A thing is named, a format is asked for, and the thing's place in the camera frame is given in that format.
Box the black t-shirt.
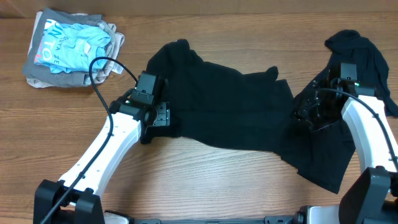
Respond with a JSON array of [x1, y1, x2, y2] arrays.
[[141, 40, 293, 151]]

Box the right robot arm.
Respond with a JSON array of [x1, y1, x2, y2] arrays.
[[291, 62, 397, 224]]

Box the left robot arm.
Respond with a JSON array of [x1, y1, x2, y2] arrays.
[[33, 72, 170, 224]]

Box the dark navy garment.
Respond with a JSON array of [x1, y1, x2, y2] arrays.
[[279, 30, 397, 194]]

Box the beige folded garment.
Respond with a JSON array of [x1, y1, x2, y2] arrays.
[[25, 11, 126, 89]]

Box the grey folded t-shirt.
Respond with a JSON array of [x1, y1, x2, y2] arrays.
[[22, 8, 124, 88]]

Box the light blue folded t-shirt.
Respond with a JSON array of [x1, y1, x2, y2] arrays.
[[34, 19, 111, 73]]

